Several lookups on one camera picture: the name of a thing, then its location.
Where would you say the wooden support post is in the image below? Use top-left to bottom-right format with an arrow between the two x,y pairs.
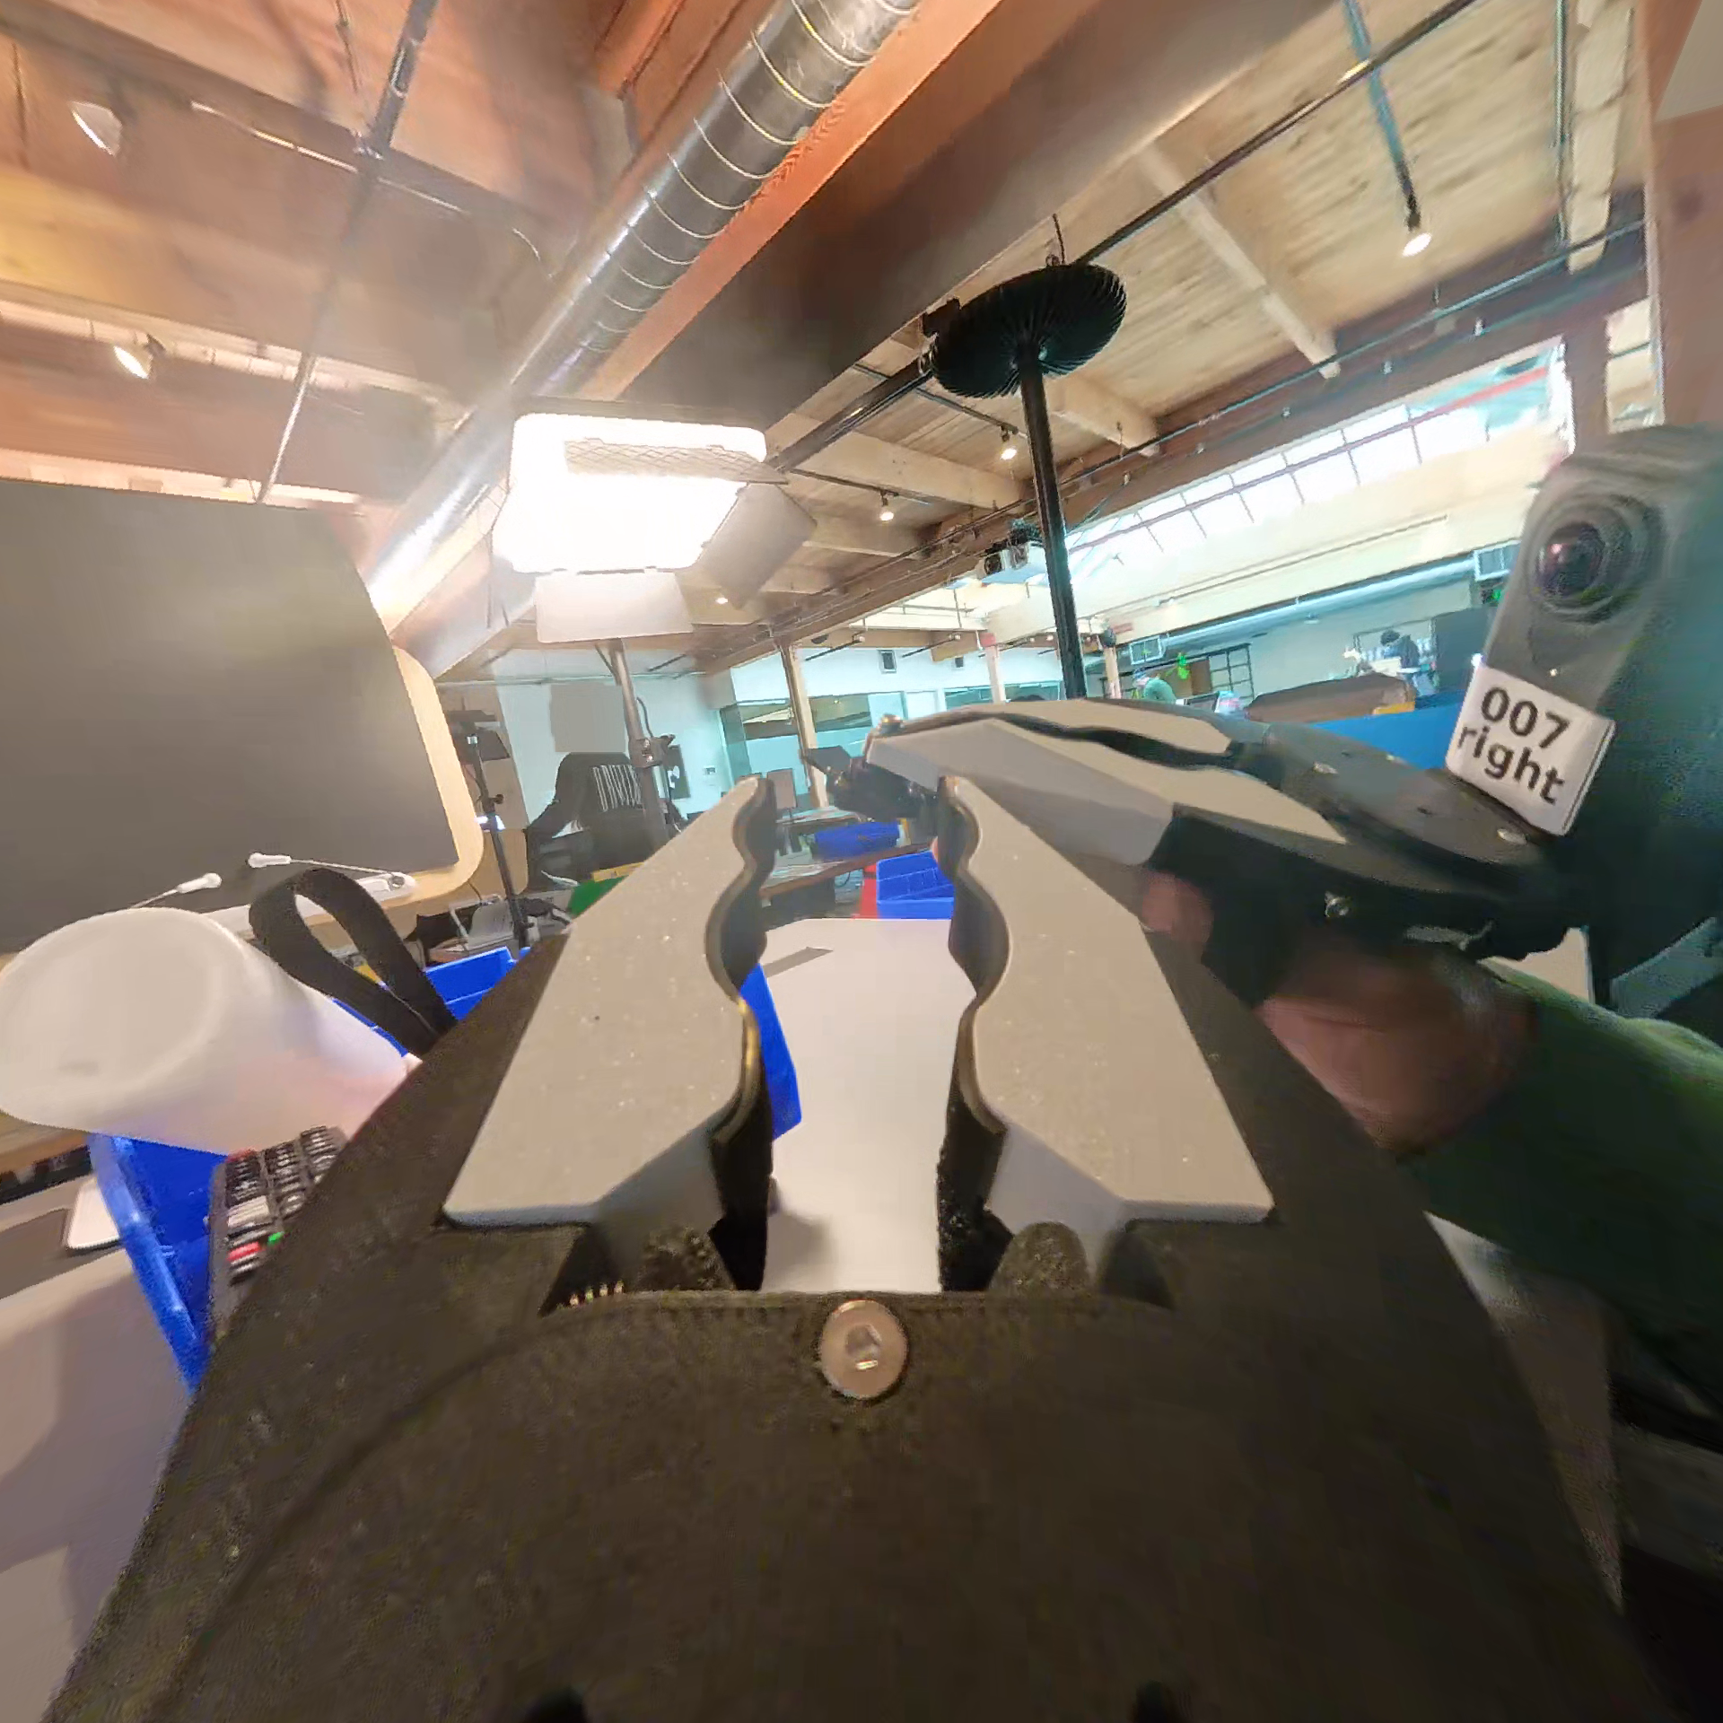
1643,0 -> 1723,431

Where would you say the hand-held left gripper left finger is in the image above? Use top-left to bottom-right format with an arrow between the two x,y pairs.
441,777 -> 781,1286

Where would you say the black knob with screw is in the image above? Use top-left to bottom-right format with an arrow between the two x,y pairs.
808,747 -> 932,825

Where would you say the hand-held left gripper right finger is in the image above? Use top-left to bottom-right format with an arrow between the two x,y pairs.
935,774 -> 1277,1294

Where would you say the metal air duct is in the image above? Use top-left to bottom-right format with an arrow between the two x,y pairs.
364,0 -> 924,621

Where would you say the white plastic bottle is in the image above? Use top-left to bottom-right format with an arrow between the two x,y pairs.
0,906 -> 423,1158

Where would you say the black metal stand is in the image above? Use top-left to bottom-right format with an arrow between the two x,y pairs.
603,645 -> 678,842

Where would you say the white metal stand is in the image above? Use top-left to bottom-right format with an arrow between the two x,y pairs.
136,847 -> 418,917

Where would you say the large blue plastic bin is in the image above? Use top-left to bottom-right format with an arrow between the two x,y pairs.
88,927 -> 805,1390

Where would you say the brown cardboard box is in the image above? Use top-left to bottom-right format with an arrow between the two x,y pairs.
1247,674 -> 1422,724

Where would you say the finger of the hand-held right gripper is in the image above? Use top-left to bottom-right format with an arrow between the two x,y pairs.
861,696 -> 1236,773
887,720 -> 1352,873

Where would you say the black bottle cord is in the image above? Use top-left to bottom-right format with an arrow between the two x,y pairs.
249,867 -> 459,1058

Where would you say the person's right hand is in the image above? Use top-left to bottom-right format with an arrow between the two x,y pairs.
1139,867 -> 1539,1163

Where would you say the black remote control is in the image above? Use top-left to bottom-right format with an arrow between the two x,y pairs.
208,1123 -> 353,1327

